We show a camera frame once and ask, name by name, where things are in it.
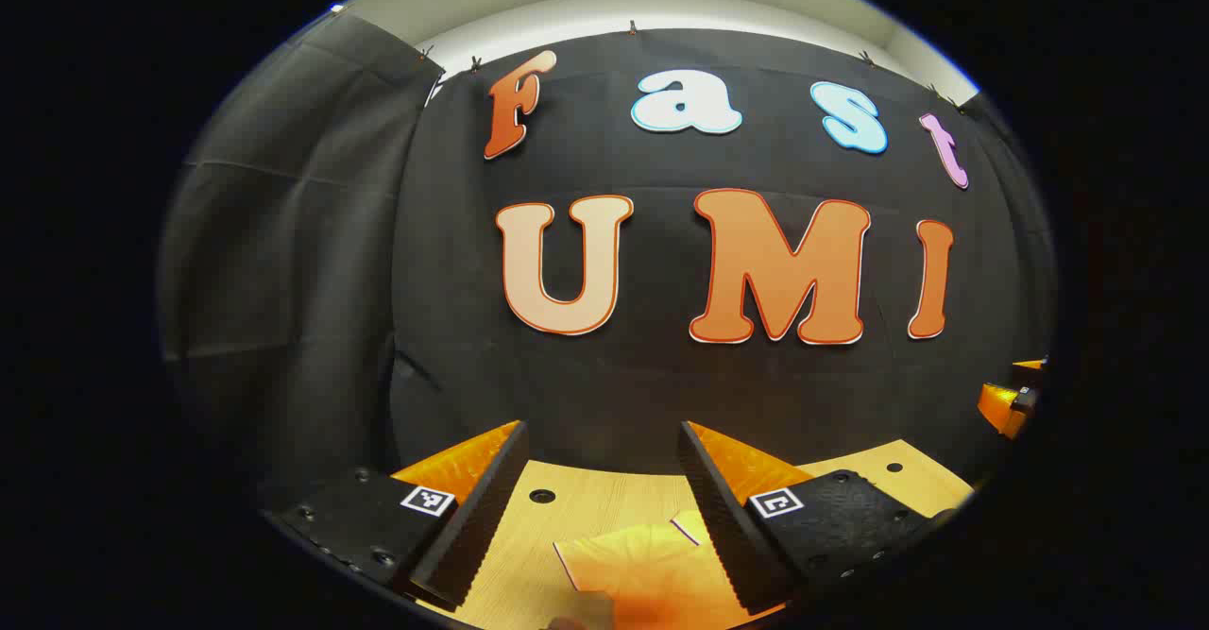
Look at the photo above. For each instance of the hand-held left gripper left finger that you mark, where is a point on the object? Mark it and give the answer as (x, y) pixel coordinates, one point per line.
(477, 517)

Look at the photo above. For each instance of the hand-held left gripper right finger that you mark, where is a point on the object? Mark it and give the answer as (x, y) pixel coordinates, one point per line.
(723, 517)

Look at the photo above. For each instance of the black backdrop cloth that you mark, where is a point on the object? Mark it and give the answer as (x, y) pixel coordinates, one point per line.
(661, 375)

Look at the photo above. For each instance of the plain dark grey cloth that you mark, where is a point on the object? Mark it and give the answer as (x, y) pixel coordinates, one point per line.
(283, 262)

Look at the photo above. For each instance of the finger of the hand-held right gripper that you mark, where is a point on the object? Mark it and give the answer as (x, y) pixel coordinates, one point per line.
(999, 408)
(1030, 365)

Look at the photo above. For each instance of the orange T-shirt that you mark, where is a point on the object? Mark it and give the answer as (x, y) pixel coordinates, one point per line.
(642, 569)

